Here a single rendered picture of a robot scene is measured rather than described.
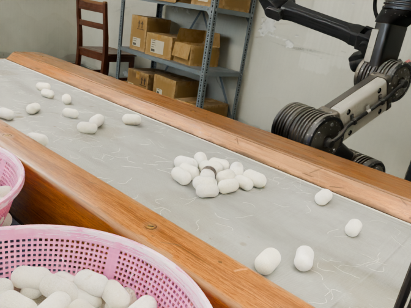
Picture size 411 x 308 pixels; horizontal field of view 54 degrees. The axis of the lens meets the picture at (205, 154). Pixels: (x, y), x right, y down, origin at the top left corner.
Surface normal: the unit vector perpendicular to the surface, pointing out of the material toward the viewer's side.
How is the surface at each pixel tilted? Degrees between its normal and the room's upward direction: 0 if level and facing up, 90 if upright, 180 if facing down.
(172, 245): 0
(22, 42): 90
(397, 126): 90
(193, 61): 91
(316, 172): 45
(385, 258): 0
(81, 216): 90
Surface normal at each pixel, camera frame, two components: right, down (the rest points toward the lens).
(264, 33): -0.72, 0.13
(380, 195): -0.35, -0.54
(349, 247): 0.15, -0.93
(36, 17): 0.69, 0.34
